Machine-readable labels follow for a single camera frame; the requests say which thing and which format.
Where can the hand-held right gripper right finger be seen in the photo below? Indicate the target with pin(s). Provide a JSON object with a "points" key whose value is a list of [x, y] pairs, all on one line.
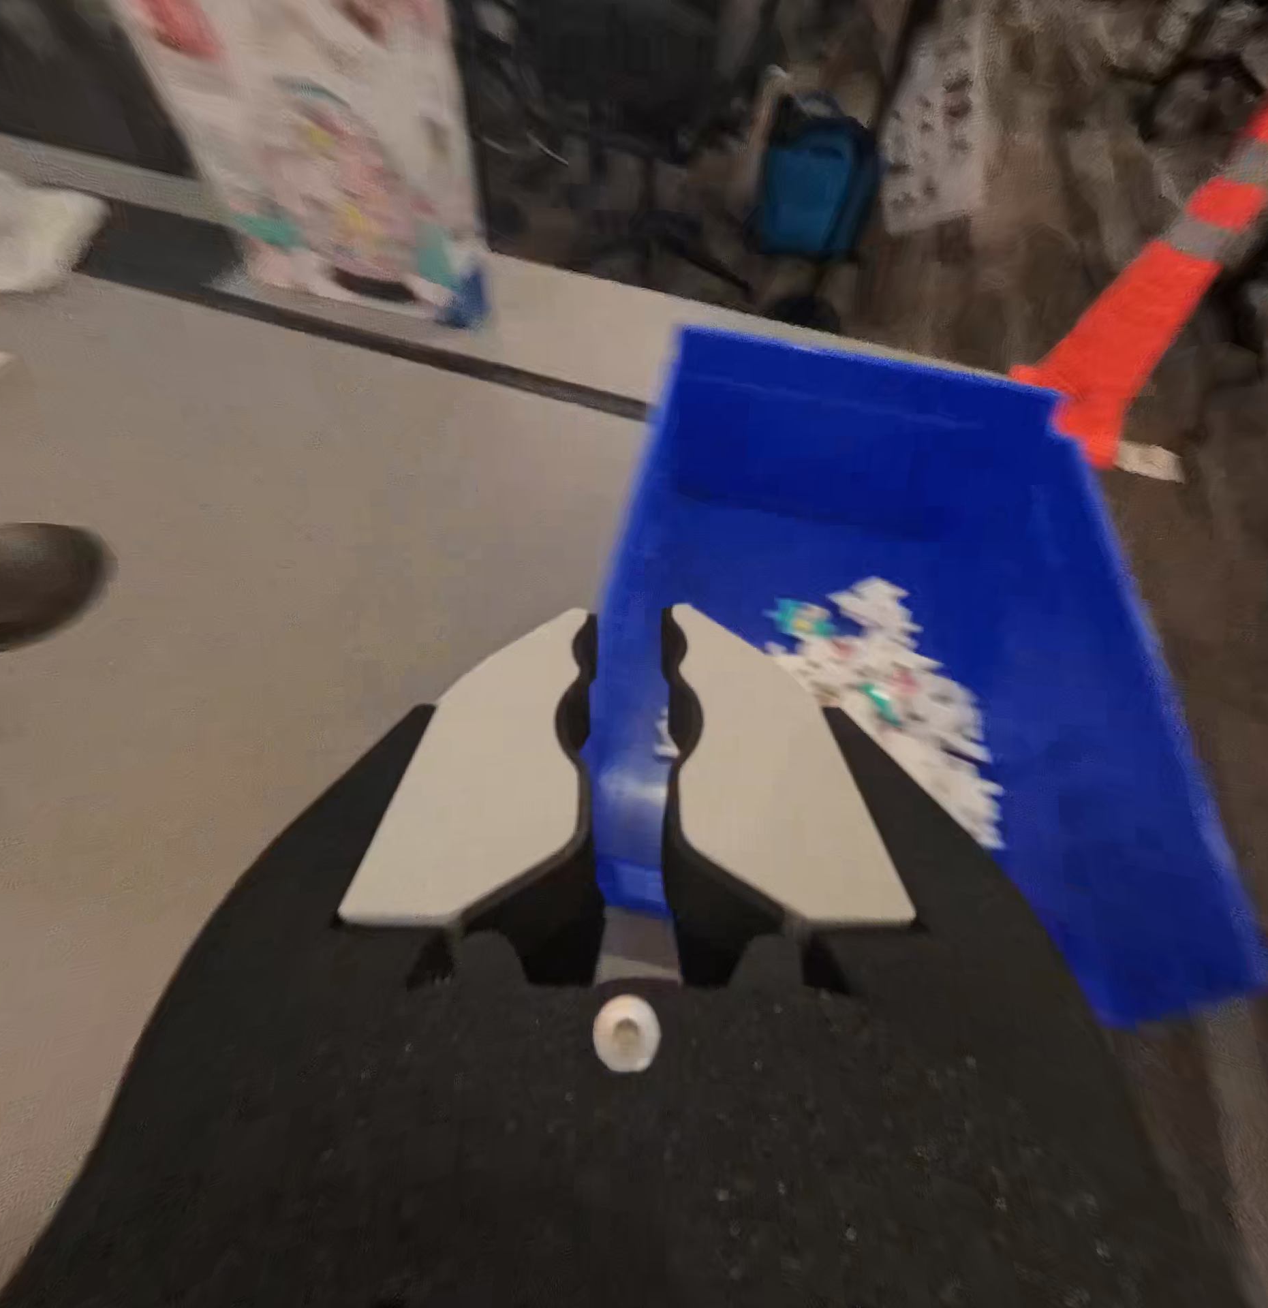
{"points": [[787, 808]]}

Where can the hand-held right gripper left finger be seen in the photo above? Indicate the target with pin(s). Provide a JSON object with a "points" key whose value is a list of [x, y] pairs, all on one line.
{"points": [[460, 808]]}

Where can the pile of puzzle pieces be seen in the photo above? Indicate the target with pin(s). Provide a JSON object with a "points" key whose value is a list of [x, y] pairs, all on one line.
{"points": [[899, 695]]}

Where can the blue plastic bin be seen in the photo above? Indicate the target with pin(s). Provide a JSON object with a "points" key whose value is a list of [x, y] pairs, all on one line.
{"points": [[848, 490]]}

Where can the black ball stand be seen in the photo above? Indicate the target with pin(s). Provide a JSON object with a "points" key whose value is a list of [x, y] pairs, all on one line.
{"points": [[30, 582]]}

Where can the teal puzzle picture box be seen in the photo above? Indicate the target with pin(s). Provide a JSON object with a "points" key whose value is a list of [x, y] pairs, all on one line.
{"points": [[317, 154]]}

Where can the orange traffic cone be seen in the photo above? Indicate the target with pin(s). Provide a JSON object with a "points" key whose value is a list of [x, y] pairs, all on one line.
{"points": [[1134, 306]]}

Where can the blue office chair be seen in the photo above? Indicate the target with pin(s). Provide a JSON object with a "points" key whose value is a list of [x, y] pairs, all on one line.
{"points": [[813, 174]]}

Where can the white printed board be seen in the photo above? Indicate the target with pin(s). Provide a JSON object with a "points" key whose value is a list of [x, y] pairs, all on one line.
{"points": [[935, 123]]}

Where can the clear stand with white base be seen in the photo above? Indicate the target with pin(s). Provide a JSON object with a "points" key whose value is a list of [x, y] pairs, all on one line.
{"points": [[30, 230]]}

